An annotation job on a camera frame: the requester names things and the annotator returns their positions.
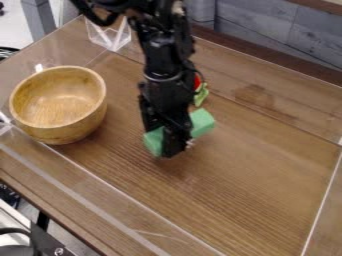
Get red plush strawberry toy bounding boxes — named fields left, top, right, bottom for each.
left=193, top=74, right=208, bottom=107

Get black table clamp mount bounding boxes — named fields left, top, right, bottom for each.
left=0, top=211, right=77, bottom=256

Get clear acrylic corner bracket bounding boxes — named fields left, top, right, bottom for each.
left=85, top=17, right=132, bottom=52

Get green rectangular block stick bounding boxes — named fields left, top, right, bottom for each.
left=143, top=108, right=215, bottom=158

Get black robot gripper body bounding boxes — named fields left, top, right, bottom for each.
left=139, top=39, right=196, bottom=131

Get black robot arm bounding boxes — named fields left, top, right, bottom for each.
left=70, top=0, right=196, bottom=158

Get grey post behind table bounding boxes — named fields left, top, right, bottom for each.
left=20, top=0, right=56, bottom=41

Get clear acrylic table barrier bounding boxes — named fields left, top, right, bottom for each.
left=0, top=20, right=342, bottom=256

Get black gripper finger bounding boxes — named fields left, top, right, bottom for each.
left=161, top=127, right=192, bottom=158
left=139, top=96, right=163, bottom=132

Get light wooden bowl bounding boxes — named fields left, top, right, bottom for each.
left=9, top=65, right=107, bottom=145

